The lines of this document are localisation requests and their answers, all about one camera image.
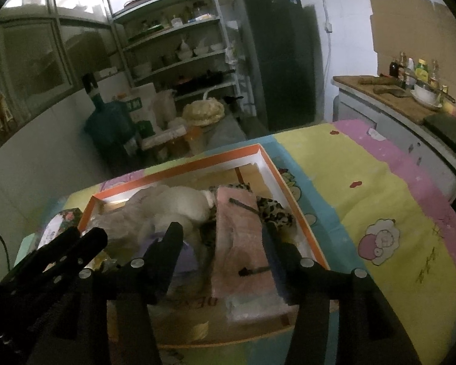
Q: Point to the white bowl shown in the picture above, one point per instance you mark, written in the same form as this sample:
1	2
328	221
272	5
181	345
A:
425	95

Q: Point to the dark gas stove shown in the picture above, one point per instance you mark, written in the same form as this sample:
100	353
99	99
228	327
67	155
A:
442	123

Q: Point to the pink soft package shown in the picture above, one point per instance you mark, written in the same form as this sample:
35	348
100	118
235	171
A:
239	243

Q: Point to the translucent plastic bucket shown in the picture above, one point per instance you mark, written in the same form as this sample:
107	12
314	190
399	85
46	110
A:
163	107

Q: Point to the yellow white packet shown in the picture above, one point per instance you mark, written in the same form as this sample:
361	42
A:
103	264

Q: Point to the floral cloth bag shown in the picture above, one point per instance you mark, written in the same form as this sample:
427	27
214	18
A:
114	216

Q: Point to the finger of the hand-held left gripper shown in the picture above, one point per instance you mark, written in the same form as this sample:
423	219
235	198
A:
95	243
57	247

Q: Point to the white carton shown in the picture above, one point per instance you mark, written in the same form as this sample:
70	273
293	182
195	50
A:
140	102

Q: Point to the kitchen cleaver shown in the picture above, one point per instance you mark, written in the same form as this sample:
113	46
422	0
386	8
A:
389	91

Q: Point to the black water jug pump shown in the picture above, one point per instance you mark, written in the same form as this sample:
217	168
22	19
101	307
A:
91	85

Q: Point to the black frying pan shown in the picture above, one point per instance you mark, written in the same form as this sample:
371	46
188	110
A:
201	80

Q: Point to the yellow lumpy bundle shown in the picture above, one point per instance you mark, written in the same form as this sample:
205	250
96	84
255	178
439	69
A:
203	112

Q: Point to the white wall socket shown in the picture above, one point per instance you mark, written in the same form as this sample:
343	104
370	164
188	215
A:
328	27

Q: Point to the blue water jug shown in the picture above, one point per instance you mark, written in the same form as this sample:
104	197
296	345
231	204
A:
108	121

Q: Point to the shallow orange rim cardboard box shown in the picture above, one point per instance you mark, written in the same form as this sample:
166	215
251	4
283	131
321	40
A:
252	175

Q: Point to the leopard print cloth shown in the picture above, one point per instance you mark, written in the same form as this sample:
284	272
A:
271	213

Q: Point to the metal frame glass window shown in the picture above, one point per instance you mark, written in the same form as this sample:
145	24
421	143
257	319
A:
41	57

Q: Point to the row of condiment bottles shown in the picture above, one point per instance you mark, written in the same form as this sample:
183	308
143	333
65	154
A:
421	70

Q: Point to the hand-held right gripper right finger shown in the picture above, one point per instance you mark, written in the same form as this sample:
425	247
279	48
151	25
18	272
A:
276	270

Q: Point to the metal shelf rack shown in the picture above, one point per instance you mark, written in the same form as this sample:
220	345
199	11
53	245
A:
174	38

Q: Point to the dark refrigerator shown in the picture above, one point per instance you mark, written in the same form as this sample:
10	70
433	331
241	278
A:
281	57

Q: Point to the white pitcher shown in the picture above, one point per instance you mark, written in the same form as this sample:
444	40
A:
184	48

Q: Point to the flat pan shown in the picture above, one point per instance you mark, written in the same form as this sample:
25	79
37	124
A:
135	3

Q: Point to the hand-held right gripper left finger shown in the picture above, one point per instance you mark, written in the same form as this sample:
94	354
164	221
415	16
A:
167	258

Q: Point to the large floral tissue pack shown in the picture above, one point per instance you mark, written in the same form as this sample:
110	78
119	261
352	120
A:
59	220

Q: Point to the kitchen counter cabinet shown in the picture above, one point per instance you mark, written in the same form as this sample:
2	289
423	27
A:
387	129

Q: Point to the white plush toy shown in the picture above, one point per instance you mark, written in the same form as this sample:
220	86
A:
178	205

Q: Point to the cardboard sheets on wall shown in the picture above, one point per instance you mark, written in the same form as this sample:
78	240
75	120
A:
410	30

